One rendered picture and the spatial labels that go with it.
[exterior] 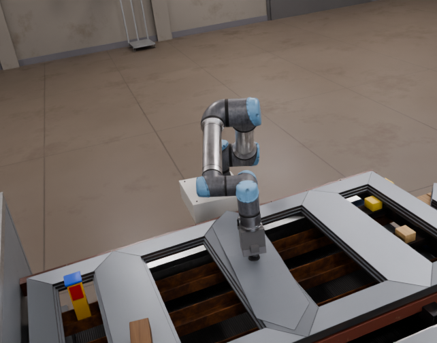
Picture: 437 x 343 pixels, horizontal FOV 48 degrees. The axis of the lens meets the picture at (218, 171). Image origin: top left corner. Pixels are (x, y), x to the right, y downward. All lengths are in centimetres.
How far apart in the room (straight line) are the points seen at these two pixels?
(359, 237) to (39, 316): 117
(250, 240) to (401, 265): 52
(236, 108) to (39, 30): 837
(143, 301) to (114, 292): 13
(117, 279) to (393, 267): 97
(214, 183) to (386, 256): 66
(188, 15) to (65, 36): 246
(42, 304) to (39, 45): 859
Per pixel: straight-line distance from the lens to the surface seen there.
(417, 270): 179
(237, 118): 198
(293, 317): 158
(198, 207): 233
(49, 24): 1013
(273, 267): 176
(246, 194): 162
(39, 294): 191
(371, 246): 187
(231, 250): 186
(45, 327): 176
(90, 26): 1016
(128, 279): 184
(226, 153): 235
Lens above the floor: 194
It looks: 27 degrees down
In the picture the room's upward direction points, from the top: 8 degrees counter-clockwise
